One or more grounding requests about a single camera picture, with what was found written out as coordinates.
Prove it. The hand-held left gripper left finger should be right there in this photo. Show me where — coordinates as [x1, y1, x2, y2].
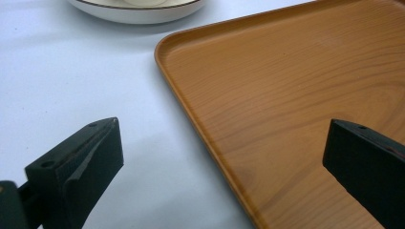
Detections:
[18, 116, 124, 229]

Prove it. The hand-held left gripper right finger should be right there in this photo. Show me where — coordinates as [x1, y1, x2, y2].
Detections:
[322, 118, 405, 229]

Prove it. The wooden tray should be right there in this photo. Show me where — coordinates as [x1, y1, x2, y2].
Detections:
[154, 0, 405, 229]

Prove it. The white plate with dark rim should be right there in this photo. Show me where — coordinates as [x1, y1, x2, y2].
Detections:
[66, 0, 208, 26]

